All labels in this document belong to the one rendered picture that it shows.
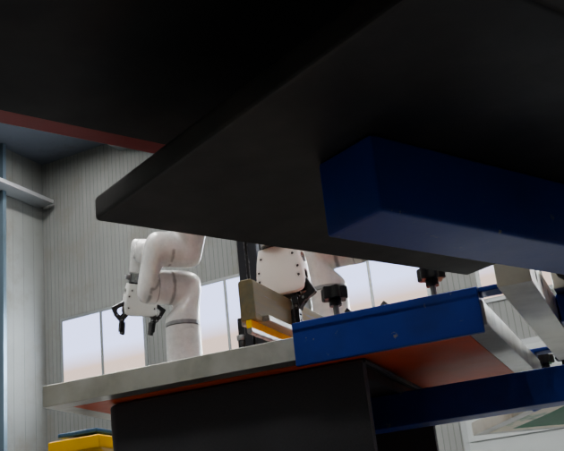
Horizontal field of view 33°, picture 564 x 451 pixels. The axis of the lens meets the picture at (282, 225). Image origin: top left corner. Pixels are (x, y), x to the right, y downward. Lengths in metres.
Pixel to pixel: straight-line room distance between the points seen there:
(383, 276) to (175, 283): 9.36
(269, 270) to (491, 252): 1.12
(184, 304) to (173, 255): 0.14
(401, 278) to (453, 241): 11.05
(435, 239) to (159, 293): 1.90
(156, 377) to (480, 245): 0.95
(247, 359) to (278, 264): 0.36
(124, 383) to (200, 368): 0.15
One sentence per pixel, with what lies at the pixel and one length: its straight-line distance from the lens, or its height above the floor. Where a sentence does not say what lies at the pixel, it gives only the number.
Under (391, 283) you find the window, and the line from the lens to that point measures 11.85.
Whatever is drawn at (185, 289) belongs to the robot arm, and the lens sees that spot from 2.63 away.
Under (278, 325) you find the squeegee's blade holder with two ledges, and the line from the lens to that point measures 1.76.
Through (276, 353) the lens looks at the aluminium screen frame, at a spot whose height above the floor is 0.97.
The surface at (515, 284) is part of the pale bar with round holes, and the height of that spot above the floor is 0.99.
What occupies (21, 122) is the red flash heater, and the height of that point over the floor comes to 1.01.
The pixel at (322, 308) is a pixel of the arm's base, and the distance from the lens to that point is 2.39.
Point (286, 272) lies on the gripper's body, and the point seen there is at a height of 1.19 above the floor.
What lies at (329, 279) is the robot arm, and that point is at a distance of 2.41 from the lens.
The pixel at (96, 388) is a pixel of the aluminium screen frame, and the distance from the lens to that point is 1.71.
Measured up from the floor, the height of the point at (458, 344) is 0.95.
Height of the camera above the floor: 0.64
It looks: 20 degrees up
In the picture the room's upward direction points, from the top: 6 degrees counter-clockwise
